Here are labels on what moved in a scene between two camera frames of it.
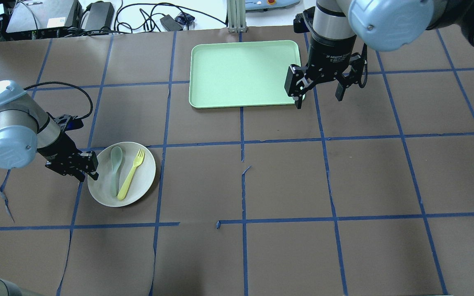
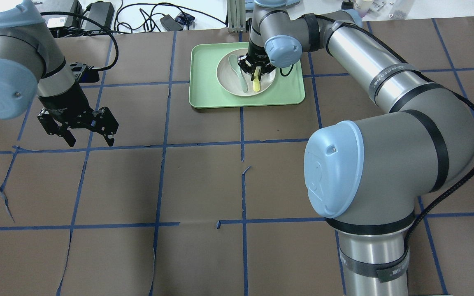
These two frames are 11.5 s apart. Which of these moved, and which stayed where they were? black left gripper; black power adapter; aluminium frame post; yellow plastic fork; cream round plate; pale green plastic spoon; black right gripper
Moved: yellow plastic fork; cream round plate; black right gripper; black left gripper; pale green plastic spoon
Stayed: black power adapter; aluminium frame post
